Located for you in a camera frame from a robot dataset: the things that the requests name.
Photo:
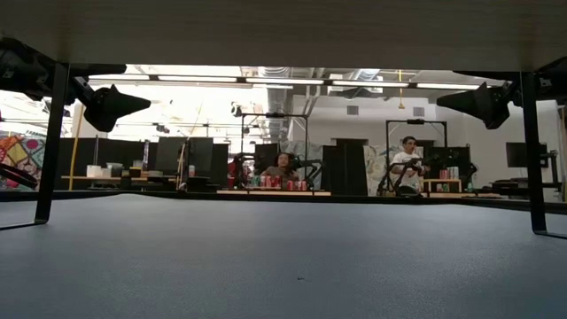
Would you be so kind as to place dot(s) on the green soda can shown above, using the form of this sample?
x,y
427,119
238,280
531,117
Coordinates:
x,y
254,181

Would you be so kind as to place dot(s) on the blue table mat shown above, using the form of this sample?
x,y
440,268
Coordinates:
x,y
283,257

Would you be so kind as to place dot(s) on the grey storage bin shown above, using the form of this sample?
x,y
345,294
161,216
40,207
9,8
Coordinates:
x,y
117,168

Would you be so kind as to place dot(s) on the person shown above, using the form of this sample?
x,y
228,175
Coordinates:
x,y
405,159
281,170

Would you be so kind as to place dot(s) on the black overhead camera frame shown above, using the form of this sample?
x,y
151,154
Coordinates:
x,y
416,121
274,115

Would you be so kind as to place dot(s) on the small wooden table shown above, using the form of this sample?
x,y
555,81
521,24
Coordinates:
x,y
442,181

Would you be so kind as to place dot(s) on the black yellow box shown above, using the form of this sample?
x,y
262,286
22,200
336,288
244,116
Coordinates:
x,y
135,172

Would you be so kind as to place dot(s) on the black wall monitor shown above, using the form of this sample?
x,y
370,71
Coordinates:
x,y
516,154

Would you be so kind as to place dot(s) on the black hanging lamp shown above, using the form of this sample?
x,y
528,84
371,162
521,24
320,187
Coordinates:
x,y
237,110

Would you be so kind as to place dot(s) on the wooden shelf board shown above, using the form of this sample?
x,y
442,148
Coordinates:
x,y
283,31

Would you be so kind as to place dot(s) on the floral patterned panel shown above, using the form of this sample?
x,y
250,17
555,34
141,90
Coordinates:
x,y
310,148
374,168

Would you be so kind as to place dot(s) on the black curved tube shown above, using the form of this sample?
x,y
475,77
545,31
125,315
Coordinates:
x,y
20,175

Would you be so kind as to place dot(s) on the black room divider panel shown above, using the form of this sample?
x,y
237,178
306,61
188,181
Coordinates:
x,y
170,155

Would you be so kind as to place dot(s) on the black partition wall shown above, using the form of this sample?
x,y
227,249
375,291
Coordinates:
x,y
111,155

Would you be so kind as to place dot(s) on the silver air duct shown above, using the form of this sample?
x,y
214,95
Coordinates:
x,y
277,97

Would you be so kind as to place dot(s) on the small white can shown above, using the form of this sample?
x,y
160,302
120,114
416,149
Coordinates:
x,y
454,173

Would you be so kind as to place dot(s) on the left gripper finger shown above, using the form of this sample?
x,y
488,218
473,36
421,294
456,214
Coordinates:
x,y
97,69
111,106

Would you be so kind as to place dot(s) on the black table frame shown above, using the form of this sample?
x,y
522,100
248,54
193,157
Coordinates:
x,y
111,195

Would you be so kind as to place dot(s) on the red soda can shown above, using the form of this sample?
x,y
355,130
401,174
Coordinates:
x,y
269,181
262,181
301,185
276,181
444,174
290,185

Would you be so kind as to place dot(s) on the wooden background table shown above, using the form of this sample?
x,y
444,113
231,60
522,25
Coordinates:
x,y
274,193

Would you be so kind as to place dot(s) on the black low desk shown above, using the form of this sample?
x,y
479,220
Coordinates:
x,y
509,184

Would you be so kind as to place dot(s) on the white storage container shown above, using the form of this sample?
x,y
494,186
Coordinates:
x,y
94,171

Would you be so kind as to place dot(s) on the grey wall vent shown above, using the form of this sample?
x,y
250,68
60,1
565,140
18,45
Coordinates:
x,y
352,110
418,111

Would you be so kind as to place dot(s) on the ceiling light strip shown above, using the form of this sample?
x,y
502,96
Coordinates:
x,y
197,78
370,83
133,77
283,81
447,86

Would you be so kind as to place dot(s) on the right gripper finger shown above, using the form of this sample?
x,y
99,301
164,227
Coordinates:
x,y
480,104
500,75

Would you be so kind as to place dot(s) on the tan leaning pole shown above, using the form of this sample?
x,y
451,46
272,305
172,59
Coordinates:
x,y
182,164

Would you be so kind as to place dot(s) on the black background robot arm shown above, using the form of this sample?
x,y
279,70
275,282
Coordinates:
x,y
310,166
387,179
416,166
240,170

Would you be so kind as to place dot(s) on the black cabinet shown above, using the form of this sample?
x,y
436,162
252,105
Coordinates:
x,y
345,166

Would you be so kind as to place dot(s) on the colourful painted panel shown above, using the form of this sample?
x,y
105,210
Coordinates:
x,y
20,153

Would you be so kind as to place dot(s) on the long wooden bench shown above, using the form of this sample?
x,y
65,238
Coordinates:
x,y
102,177

